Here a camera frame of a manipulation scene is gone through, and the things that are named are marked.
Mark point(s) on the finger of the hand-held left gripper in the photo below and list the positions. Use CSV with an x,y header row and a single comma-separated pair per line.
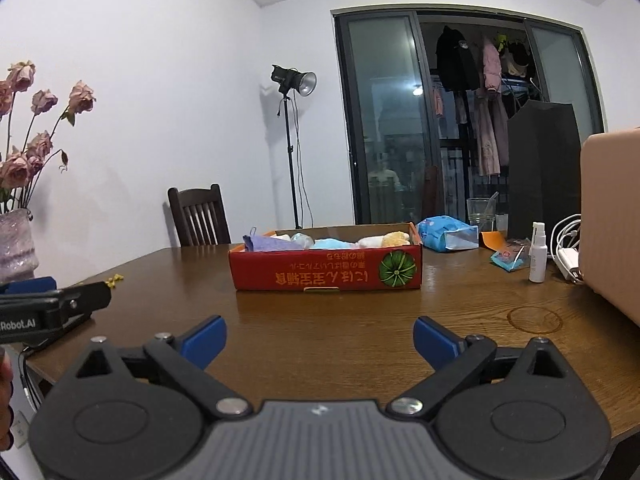
x,y
30,285
90,297

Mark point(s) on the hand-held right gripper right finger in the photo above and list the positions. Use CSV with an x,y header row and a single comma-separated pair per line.
x,y
435,342

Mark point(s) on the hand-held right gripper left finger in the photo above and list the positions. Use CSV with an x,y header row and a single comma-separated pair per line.
x,y
205,340

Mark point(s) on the yellow and white alpaca plush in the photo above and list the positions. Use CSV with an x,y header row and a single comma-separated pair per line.
x,y
395,239

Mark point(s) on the red cardboard box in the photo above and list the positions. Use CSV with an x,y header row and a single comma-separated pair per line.
x,y
325,270

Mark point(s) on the light blue plush toy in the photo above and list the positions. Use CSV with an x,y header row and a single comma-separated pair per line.
x,y
332,244

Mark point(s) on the person's left hand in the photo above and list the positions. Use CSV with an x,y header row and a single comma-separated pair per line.
x,y
5,390

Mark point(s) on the small yellow scraps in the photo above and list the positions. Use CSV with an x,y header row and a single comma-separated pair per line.
x,y
115,280

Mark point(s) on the small blue snack packet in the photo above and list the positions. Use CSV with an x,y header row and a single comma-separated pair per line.
x,y
507,260

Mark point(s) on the blue wet wipes packet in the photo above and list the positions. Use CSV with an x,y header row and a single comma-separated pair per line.
x,y
440,230

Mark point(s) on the orange card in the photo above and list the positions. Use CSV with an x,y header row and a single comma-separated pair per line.
x,y
492,240

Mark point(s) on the white spray bottle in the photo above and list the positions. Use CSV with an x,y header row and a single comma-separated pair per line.
x,y
537,260

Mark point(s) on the clear drinking glass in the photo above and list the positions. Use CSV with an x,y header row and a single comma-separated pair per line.
x,y
477,215

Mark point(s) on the small clear cup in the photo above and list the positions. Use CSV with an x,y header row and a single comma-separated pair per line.
x,y
501,223

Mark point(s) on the dark wooden chair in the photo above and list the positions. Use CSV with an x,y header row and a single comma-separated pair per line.
x,y
195,194

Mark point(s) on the dried pink rose bouquet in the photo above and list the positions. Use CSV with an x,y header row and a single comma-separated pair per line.
x,y
82,97

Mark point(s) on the black paper bag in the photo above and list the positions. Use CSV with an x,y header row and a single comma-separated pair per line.
x,y
542,170

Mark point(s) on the long pale pink coat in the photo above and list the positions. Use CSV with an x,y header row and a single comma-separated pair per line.
x,y
489,140

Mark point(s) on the studio light on stand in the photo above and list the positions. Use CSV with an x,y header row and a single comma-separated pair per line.
x,y
286,76

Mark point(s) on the pink hanging jacket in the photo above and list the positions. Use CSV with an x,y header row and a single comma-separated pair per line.
x,y
491,67

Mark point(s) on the black hanging jacket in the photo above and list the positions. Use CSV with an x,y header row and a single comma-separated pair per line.
x,y
456,57

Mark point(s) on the sliding glass door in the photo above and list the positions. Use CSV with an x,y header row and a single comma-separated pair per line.
x,y
380,60

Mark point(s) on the hanging dark hats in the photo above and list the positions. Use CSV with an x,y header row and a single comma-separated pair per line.
x,y
515,57

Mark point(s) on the white wall socket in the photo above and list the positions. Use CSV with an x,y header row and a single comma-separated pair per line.
x,y
21,430

